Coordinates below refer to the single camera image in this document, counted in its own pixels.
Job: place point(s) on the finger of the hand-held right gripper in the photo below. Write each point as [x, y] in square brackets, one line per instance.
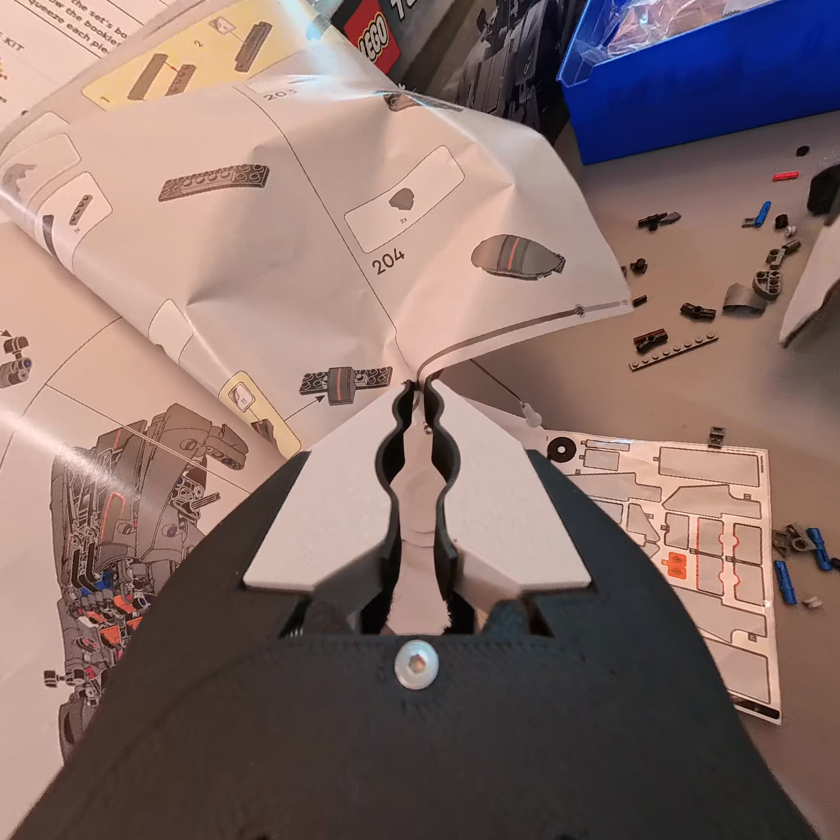
[817, 282]

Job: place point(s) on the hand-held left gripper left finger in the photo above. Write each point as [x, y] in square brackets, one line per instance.
[321, 525]

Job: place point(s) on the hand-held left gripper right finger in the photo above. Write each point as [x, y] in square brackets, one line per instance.
[518, 525]

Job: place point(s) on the lego sticker sheet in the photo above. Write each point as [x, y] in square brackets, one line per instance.
[689, 472]

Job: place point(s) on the lego instruction booklet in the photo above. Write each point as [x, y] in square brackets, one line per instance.
[262, 262]

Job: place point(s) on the thin light grey lego liftarm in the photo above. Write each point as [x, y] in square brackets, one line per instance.
[768, 282]

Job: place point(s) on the grey curved lego slope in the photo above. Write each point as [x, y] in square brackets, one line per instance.
[741, 298]

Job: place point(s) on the black angled lego connector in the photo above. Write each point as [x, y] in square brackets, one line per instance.
[697, 310]

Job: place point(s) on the long light grey lego plate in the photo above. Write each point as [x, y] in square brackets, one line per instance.
[673, 353]

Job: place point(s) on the black lego box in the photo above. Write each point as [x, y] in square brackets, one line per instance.
[499, 79]

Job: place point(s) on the small grey piece with hole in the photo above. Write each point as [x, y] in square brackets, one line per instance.
[781, 253]

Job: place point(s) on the blue mat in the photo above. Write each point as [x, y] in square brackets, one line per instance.
[689, 98]

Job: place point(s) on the black connector with grey band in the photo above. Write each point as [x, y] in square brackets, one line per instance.
[659, 220]

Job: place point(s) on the black connector with brown axle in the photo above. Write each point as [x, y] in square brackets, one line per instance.
[649, 339]

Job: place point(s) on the clear plastic bag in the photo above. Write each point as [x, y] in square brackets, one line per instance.
[656, 26]

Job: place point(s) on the small grey lego bracket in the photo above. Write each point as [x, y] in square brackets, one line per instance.
[716, 436]

